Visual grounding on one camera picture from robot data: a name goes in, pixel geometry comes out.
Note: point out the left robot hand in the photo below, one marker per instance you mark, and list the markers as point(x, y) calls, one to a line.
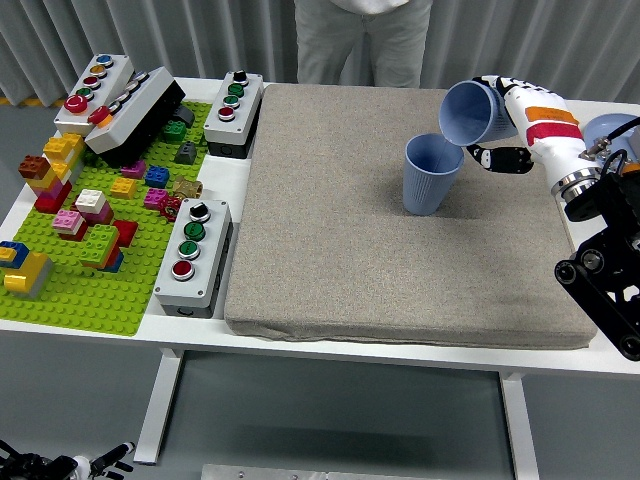
point(110, 457)

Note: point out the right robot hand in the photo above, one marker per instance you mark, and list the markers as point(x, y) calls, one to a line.
point(550, 130)

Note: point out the blue ribbed cup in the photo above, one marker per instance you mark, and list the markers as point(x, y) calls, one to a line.
point(425, 195)
point(465, 115)

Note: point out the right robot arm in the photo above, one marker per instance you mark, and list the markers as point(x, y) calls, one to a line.
point(600, 290)

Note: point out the blue plate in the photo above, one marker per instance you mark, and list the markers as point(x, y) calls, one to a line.
point(600, 127)

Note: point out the white table leg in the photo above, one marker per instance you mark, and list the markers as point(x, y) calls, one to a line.
point(157, 410)
point(520, 430)

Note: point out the orange ball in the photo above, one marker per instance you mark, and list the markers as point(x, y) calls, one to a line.
point(631, 168)

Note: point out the green toy brick baseplate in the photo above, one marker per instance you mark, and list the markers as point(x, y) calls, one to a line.
point(90, 300)

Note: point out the blue toy brick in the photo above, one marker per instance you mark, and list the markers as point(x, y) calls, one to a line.
point(117, 262)
point(17, 249)
point(157, 176)

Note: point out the large yellow toy brick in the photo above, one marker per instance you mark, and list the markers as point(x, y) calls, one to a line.
point(27, 272)

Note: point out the green toy brick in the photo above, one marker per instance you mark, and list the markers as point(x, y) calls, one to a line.
point(100, 240)
point(173, 130)

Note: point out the grey-brown mat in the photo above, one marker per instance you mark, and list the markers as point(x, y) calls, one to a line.
point(350, 225)

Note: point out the red toy brick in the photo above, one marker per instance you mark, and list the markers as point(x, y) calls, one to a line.
point(75, 236)
point(127, 231)
point(50, 202)

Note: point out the four-button grey control box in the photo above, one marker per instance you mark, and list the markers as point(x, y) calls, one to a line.
point(212, 255)
point(245, 110)

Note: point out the small yellow toy brick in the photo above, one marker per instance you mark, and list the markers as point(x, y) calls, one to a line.
point(6, 254)

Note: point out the person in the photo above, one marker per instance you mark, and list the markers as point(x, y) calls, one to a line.
point(325, 45)

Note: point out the magenta toy brick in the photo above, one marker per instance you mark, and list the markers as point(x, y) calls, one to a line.
point(155, 198)
point(134, 170)
point(102, 216)

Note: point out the pink toy brick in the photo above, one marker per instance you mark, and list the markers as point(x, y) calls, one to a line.
point(57, 189)
point(67, 219)

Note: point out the white toy brick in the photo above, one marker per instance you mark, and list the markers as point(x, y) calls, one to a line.
point(91, 198)

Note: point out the light orange toy brick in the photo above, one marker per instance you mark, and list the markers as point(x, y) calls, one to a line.
point(42, 182)

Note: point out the brown toy brick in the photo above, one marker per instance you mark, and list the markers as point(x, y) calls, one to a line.
point(34, 166)

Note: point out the dark grey sloped brick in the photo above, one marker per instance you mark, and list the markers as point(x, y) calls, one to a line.
point(186, 152)

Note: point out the tilted grey control box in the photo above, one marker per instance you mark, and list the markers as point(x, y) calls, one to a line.
point(135, 112)

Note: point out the dark grey curved brick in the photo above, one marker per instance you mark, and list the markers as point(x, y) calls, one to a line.
point(185, 116)

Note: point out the five-button grey control box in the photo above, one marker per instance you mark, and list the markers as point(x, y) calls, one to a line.
point(107, 82)

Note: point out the grey pleated curtain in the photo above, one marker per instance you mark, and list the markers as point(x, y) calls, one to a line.
point(175, 40)

